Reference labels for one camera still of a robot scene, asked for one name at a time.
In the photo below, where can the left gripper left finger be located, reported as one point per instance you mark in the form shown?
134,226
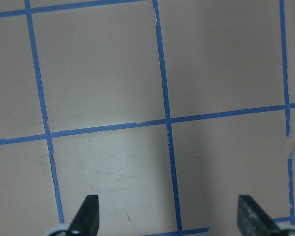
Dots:
85,222

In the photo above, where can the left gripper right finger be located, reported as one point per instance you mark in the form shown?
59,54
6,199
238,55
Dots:
252,220

